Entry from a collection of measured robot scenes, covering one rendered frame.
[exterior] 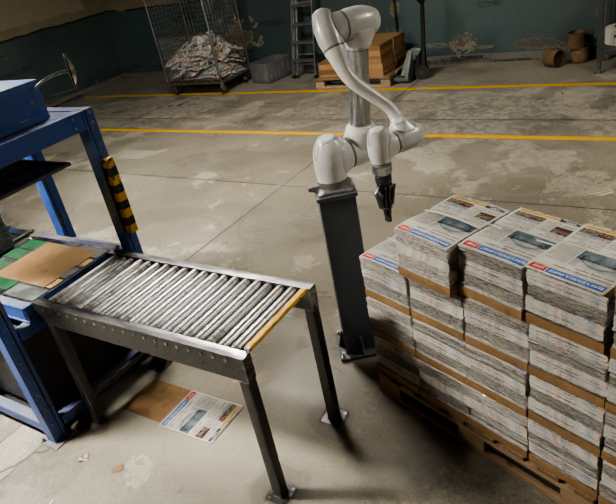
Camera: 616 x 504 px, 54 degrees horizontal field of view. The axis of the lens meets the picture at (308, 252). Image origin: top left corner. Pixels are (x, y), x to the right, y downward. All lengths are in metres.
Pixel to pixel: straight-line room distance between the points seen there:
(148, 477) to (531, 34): 7.51
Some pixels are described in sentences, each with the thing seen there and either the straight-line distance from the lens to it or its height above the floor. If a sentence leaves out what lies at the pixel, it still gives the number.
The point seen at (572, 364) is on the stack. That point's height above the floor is 0.73.
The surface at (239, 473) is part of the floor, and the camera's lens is 3.05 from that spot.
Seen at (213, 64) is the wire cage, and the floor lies 0.46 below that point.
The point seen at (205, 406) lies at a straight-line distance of 3.44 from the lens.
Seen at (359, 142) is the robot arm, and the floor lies 1.21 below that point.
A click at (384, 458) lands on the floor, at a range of 2.95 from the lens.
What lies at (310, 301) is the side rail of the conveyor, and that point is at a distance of 2.68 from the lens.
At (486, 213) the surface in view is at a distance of 2.51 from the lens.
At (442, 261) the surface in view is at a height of 0.99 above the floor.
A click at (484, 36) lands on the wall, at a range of 9.22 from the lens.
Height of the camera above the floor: 2.20
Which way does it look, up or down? 28 degrees down
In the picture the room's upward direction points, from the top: 12 degrees counter-clockwise
